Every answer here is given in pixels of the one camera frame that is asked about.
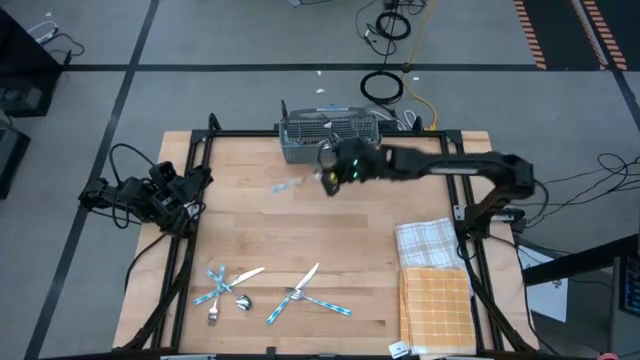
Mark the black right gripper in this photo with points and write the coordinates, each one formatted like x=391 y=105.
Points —
x=362 y=160

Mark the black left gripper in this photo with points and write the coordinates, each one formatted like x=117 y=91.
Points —
x=170 y=192

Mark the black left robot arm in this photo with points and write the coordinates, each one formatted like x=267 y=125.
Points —
x=130 y=197

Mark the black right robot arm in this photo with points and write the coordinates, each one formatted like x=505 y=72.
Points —
x=460 y=165

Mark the grey plastic cutlery basket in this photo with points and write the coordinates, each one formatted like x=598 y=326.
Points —
x=300 y=147

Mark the white checked dish towel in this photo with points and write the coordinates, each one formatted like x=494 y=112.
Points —
x=430 y=242

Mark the orange checked dish towel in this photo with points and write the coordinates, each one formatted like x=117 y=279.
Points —
x=437 y=312

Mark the white label card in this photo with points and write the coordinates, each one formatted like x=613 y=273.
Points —
x=398 y=349

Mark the black floor box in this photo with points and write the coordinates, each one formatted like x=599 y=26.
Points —
x=10 y=160

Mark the glass-panel computer case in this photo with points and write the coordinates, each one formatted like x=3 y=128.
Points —
x=22 y=97

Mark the black computer case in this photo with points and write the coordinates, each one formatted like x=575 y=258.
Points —
x=25 y=45

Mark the black workstation desk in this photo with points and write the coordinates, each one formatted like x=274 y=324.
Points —
x=575 y=260

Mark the red round object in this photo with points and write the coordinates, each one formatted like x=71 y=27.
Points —
x=608 y=357

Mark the black aluminium table frame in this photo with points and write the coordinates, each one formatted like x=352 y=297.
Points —
x=250 y=133

